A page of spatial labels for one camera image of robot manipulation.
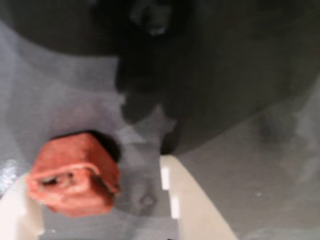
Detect red-brown cube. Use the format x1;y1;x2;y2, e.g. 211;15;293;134
24;129;123;218

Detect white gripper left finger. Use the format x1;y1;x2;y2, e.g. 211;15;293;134
0;172;45;240

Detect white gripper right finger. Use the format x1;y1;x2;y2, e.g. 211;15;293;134
159;154;240;240

